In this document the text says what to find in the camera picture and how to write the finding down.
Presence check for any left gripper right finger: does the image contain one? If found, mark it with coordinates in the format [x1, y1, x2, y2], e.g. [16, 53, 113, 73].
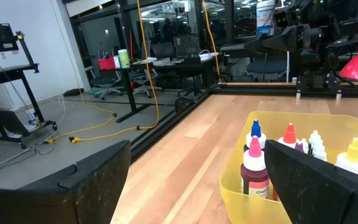
[264, 139, 358, 224]

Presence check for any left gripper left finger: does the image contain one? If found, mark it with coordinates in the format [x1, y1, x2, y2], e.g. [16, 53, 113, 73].
[59, 139, 132, 224]

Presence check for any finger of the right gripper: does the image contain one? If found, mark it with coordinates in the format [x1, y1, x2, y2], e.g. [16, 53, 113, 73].
[261, 26, 297, 52]
[243, 34, 269, 53]

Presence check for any maroon food coloring bottle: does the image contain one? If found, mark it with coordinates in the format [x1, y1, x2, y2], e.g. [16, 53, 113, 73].
[240, 135, 270, 200]

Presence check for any orange food coloring bottle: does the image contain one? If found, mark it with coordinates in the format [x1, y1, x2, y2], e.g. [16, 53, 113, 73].
[272, 123, 298, 202]

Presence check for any yellow food coloring bottle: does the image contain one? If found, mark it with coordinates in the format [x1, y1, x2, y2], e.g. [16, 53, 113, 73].
[335, 137, 358, 179]

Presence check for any blue food coloring bottle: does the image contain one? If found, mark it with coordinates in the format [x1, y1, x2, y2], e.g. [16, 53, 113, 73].
[245, 119, 267, 153]

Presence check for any blue seat chair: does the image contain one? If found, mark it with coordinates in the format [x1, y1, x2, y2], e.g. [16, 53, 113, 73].
[221, 43, 291, 83]

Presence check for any white blue wipes canister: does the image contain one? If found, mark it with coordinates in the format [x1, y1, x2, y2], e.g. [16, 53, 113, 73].
[255, 0, 275, 35]

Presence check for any yellow translucent plastic bin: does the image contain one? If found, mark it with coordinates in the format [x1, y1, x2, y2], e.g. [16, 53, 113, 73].
[219, 111, 358, 224]

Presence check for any black mesh office chair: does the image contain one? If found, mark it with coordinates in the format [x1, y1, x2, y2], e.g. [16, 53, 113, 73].
[172, 33, 211, 113]

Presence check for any black office desk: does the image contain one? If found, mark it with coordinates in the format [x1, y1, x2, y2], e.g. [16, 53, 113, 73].
[97, 55, 217, 124]

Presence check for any plastic bottle blue label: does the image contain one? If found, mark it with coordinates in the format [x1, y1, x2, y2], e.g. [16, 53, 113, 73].
[26, 108, 39, 126]

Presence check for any grey office chair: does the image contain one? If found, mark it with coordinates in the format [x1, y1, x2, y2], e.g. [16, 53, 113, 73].
[129, 68, 163, 100]
[85, 65, 124, 101]

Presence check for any black laptop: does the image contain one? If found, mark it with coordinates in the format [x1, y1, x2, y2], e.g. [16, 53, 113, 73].
[150, 42, 177, 60]

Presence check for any stack of books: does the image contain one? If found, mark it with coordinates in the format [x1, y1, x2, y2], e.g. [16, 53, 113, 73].
[152, 57, 171, 67]

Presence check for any red storage bin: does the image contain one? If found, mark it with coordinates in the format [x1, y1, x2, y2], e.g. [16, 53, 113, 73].
[97, 57, 117, 71]

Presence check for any green wipes canister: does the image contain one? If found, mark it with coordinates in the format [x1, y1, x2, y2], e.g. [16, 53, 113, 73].
[117, 49, 131, 69]

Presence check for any red pole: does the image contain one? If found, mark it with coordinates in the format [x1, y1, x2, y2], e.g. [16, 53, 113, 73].
[128, 29, 134, 60]

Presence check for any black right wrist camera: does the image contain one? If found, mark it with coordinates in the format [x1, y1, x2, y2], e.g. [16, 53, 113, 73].
[273, 9, 293, 28]

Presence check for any yellow hanging cable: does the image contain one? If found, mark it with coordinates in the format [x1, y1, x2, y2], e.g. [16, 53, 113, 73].
[202, 0, 223, 84]

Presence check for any yellow extension cable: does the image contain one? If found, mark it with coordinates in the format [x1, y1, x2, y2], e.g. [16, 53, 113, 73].
[68, 0, 161, 144]
[44, 0, 117, 145]

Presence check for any white cable bundle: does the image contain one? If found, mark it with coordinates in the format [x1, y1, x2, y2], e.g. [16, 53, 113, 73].
[198, 51, 219, 62]

